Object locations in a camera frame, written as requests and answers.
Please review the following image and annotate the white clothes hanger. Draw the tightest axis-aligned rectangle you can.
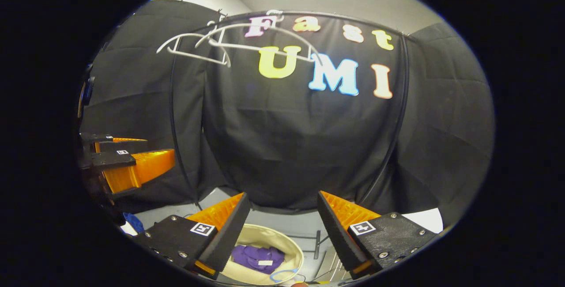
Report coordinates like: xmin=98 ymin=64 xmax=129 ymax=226
xmin=194 ymin=10 xmax=323 ymax=64
xmin=157 ymin=32 xmax=232 ymax=67

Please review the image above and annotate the black backdrop cloth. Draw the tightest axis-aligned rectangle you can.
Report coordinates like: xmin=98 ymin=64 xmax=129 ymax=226
xmin=201 ymin=11 xmax=409 ymax=212
xmin=82 ymin=0 xmax=226 ymax=212
xmin=397 ymin=22 xmax=495 ymax=228

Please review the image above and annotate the white sheet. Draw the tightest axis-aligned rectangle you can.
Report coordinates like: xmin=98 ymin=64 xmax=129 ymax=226
xmin=404 ymin=208 xmax=444 ymax=234

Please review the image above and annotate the black clothes rack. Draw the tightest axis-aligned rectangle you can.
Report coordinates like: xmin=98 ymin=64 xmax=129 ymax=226
xmin=170 ymin=10 xmax=411 ymax=279

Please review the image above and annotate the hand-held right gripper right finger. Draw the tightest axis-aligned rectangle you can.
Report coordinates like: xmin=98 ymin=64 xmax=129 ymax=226
xmin=317 ymin=191 xmax=440 ymax=280

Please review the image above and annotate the purple corduroy jacket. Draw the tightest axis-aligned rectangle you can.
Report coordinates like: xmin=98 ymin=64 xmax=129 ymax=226
xmin=231 ymin=245 xmax=285 ymax=274

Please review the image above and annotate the cream laundry hamper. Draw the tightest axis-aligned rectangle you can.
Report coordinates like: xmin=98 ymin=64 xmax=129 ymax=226
xmin=218 ymin=224 xmax=305 ymax=285

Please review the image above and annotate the blue cloth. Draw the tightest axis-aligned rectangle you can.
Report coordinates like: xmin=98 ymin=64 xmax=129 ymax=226
xmin=123 ymin=212 xmax=145 ymax=234

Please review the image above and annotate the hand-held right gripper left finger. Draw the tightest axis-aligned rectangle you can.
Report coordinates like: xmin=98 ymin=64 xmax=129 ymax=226
xmin=132 ymin=193 xmax=251 ymax=281

